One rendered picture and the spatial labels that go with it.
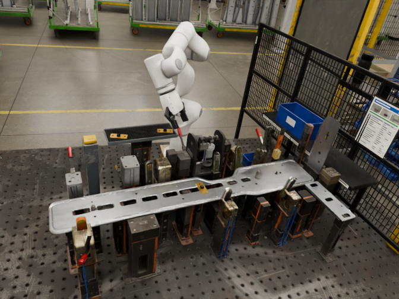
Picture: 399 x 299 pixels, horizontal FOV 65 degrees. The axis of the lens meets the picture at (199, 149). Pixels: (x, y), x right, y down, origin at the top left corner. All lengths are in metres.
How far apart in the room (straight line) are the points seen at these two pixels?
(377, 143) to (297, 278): 0.88
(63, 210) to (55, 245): 0.33
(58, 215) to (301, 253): 1.25
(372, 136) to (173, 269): 1.33
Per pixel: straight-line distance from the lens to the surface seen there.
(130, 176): 1.56
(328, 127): 1.87
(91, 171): 1.73
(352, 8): 3.69
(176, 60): 1.34
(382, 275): 2.02
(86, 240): 1.29
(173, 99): 1.40
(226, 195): 1.48
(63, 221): 1.45
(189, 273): 1.63
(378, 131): 2.03
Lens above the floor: 2.03
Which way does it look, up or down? 33 degrees down
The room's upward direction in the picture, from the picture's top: 8 degrees clockwise
